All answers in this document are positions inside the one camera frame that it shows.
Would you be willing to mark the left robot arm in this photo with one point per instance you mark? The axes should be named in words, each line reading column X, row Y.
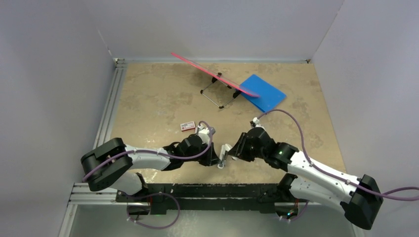
column 110, row 165

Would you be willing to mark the pink board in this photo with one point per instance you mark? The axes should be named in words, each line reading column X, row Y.
column 212, row 74

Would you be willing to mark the red white staple box sleeve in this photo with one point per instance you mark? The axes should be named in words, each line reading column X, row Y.
column 187, row 126

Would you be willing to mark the black wire stand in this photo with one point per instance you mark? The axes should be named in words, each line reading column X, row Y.
column 219, row 92

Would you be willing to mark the blue folder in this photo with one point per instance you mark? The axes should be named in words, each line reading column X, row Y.
column 261, row 94

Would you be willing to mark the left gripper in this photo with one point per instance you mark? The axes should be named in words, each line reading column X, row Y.
column 211, row 158

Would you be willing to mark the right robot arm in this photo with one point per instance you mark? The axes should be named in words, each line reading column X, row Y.
column 307, row 179

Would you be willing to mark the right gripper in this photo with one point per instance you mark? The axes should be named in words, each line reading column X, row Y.
column 239, row 150

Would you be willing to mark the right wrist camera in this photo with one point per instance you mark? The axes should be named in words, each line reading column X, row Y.
column 255, row 122

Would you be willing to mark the black base bar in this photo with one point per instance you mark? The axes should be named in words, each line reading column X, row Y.
column 264, row 198

